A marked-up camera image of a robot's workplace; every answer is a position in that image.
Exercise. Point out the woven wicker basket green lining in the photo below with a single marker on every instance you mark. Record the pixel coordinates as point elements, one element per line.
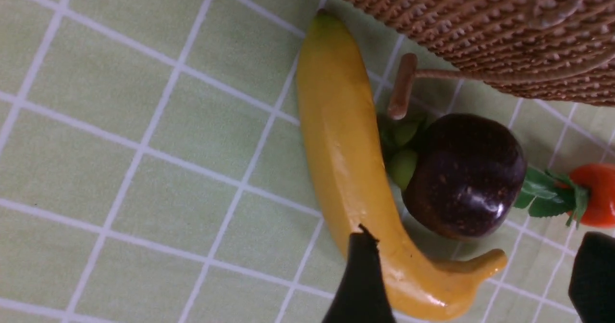
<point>553,50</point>

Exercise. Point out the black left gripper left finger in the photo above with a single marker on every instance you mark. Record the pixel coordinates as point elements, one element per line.
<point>361,296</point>

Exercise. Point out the green checkered tablecloth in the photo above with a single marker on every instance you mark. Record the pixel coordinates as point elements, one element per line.
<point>152,168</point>

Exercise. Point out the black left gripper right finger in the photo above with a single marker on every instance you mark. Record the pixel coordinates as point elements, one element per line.
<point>592,285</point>

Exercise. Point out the orange toy carrot green leaves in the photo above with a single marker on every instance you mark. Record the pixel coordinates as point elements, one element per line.
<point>586,195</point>

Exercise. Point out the dark purple toy mangosteen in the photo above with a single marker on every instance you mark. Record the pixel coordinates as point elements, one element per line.
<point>459,176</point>

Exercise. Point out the yellow toy banana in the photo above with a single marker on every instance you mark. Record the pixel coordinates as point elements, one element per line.
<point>342,145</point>

